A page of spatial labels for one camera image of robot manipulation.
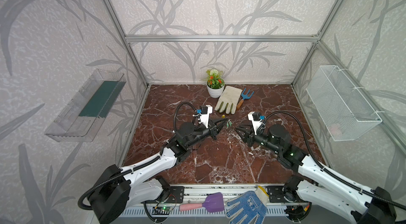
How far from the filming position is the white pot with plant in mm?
1019

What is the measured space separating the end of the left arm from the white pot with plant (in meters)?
0.38

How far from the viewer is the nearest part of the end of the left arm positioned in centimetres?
63
